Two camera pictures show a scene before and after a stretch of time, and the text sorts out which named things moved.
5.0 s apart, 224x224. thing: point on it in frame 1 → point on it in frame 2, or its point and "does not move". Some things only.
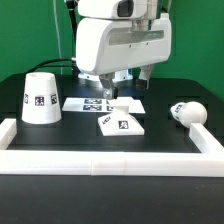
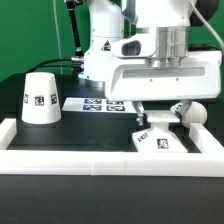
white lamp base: (123, 120) → (158, 138)
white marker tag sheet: (83, 105) does not move
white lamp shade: (41, 103) does not move
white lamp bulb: (188, 113) does not move
